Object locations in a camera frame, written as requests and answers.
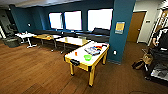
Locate green bowl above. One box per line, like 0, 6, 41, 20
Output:
83, 54, 93, 62

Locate tan black backpack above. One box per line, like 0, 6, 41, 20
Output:
131, 54, 155, 71

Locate yellow wall sign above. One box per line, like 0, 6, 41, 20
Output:
114, 21, 126, 35

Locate brown wooden door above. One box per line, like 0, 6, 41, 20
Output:
126, 11, 147, 44

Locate yellow air hockey table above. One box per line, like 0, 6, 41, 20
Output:
63, 41, 111, 88

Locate small white table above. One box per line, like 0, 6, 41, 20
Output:
14, 31, 38, 49

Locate bright window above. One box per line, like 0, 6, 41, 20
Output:
87, 8, 114, 33
48, 12, 64, 31
63, 10, 83, 32

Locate dark sofa cushion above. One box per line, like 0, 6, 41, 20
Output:
92, 27, 111, 37

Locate dark window bench sofa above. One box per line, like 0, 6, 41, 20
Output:
31, 27, 111, 44

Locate colourful snack packets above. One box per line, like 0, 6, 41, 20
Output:
93, 43, 108, 50

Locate person in dark shirt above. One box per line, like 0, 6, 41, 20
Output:
151, 27, 168, 51

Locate dark waste bin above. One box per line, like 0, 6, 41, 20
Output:
2, 36, 21, 49

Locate long wooden table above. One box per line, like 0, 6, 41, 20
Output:
55, 35, 92, 55

